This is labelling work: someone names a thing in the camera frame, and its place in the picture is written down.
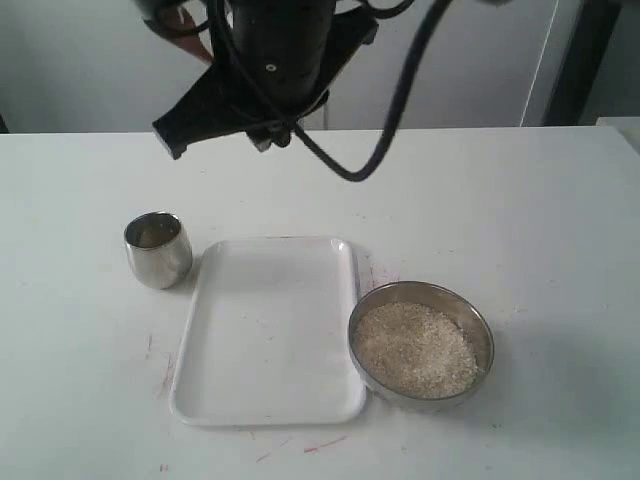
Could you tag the steel cup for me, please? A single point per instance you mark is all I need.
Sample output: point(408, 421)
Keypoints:
point(158, 249)

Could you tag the brown wooden spoon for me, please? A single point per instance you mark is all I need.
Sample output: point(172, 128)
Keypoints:
point(179, 18)

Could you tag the white uncooked rice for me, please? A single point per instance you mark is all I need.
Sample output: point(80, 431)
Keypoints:
point(415, 350)

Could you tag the wide steel rice bowl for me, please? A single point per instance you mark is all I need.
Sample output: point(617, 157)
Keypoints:
point(462, 312)

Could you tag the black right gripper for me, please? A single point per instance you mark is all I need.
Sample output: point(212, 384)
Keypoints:
point(293, 50)

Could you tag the white rectangular plastic tray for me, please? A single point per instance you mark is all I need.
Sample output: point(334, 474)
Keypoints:
point(265, 342)

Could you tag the dark door frame post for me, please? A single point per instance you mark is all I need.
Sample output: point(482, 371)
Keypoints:
point(582, 59)

